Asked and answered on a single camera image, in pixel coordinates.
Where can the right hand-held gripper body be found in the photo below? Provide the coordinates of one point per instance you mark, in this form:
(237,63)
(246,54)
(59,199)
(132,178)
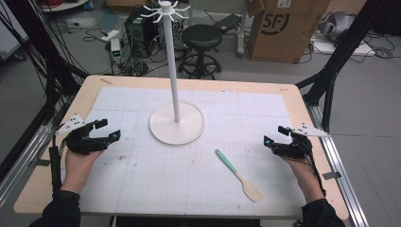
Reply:
(296,148)

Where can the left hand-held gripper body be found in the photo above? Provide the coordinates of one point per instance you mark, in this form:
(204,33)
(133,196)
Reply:
(78,142)

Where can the person's right hand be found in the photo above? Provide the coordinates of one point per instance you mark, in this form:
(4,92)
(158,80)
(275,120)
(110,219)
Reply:
(302,170)

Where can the person's left hand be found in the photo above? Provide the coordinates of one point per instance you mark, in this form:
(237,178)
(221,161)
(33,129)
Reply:
(78,165)

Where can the white hook stand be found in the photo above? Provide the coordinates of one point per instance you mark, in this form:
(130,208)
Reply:
(176,126)

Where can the small device with green display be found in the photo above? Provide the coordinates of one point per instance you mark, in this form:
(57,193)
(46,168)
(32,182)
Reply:
(115,50)

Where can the white grid mat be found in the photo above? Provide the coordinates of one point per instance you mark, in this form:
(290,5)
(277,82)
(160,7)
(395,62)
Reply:
(189,176)

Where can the white power strip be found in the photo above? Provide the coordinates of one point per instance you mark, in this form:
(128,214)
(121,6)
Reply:
(109,35)

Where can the large cardboard box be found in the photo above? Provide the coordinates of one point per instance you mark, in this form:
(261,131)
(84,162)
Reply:
(290,31)

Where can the black computer tower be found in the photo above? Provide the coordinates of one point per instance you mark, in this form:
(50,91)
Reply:
(140,31)

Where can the white pole stand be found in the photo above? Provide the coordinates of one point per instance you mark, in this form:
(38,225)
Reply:
(242,28)

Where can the grey rounded device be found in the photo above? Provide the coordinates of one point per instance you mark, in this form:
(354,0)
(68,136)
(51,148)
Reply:
(339,25)

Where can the black flat laptop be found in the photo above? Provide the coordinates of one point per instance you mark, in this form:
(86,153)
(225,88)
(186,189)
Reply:
(227,23)

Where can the black round stool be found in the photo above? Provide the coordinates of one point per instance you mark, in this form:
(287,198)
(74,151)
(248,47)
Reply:
(201,38)

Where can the aluminium rail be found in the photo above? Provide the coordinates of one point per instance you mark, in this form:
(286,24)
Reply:
(22,160)
(340,176)

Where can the black metal frame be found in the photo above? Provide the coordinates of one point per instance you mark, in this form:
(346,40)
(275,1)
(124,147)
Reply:
(47,56)
(334,63)

